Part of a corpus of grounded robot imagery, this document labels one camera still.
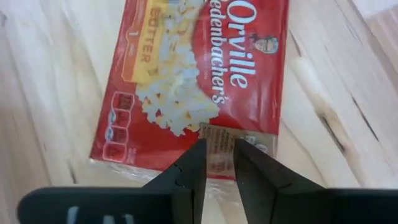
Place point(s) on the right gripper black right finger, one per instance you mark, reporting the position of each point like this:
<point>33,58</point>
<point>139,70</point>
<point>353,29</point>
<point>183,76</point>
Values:
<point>264,193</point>

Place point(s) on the red popcorn bag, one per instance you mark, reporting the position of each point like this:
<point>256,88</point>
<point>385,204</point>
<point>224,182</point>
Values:
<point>242,102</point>

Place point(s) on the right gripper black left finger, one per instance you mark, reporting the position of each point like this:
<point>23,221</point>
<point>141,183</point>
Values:
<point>186,186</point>

